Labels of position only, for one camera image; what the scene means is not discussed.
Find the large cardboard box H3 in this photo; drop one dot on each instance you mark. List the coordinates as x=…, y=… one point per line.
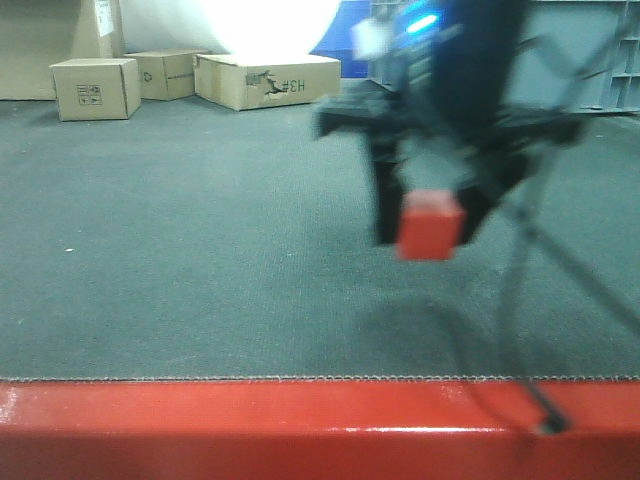
x=241, y=82

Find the red magnetic cube block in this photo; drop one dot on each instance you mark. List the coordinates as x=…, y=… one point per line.
x=430, y=225

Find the black gripper finger behind block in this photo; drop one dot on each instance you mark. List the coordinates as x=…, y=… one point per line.
x=477, y=199

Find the tall cardboard sheet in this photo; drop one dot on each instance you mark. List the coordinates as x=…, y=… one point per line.
x=37, y=34

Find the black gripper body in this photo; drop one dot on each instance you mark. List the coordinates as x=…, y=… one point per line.
x=495, y=154

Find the black gripper finger block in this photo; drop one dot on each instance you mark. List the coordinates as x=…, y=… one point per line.
x=385, y=165

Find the grey metal shelving unit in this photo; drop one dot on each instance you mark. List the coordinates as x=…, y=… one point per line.
x=600, y=55

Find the red metal bar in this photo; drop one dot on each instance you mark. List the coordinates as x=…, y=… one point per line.
x=443, y=429

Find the blue panel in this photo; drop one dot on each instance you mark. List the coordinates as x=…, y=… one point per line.
x=337, y=42

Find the small cardboard box left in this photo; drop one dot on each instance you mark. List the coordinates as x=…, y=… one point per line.
x=96, y=88

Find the middle cardboard box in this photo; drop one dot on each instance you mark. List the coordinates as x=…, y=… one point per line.
x=166, y=74

